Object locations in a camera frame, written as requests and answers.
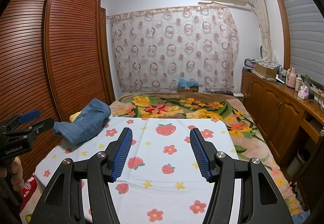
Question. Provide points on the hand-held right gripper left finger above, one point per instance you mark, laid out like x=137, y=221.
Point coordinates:
x=121, y=153

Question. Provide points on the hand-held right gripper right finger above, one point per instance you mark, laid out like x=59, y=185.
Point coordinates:
x=200, y=155

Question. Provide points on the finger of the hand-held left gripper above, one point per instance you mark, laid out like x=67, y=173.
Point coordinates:
x=43, y=124
x=29, y=115

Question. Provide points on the blue denim pants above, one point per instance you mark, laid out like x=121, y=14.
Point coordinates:
x=83, y=122

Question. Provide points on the person's left hand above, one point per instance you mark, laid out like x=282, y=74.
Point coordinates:
x=18, y=176

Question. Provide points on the yellow pillow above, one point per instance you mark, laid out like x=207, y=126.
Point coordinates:
x=74, y=117

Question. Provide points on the white strawberry print cloth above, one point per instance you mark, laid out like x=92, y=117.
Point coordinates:
x=157, y=153

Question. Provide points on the red printed fabric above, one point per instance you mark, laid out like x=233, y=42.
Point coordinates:
x=29, y=188

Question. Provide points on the floral blanket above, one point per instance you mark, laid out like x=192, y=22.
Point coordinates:
x=177, y=107

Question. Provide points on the wooden louvered wardrobe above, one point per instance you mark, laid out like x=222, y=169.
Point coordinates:
x=73, y=62

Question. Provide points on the cardboard box with blue cloth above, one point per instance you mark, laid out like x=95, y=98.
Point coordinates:
x=188, y=86

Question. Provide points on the white flat device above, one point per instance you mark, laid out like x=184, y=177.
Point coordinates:
x=238, y=94

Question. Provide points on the wooden sideboard cabinet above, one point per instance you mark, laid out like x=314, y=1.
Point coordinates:
x=273, y=105

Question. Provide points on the grey trash bin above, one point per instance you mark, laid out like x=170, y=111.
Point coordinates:
x=298, y=162

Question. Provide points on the stack of dark packets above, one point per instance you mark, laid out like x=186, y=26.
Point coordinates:
x=249, y=64

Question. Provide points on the open cardboard box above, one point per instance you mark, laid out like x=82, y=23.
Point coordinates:
x=264, y=72

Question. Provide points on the circle patterned curtain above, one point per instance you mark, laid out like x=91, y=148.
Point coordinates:
x=172, y=49

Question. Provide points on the patterned cloth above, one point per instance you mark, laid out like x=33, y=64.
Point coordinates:
x=265, y=62

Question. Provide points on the pink thermos jug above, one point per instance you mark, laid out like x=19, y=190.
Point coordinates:
x=291, y=78

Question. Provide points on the pink tissue box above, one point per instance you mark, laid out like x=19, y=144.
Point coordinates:
x=303, y=92

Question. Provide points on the power strip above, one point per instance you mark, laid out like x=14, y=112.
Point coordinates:
x=317, y=87

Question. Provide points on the beige tied curtain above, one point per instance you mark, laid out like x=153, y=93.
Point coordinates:
x=262, y=24

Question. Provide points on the grey window blind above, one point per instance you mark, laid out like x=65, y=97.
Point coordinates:
x=306, y=31

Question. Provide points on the wooden window frame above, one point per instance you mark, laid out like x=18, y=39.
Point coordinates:
x=281, y=16

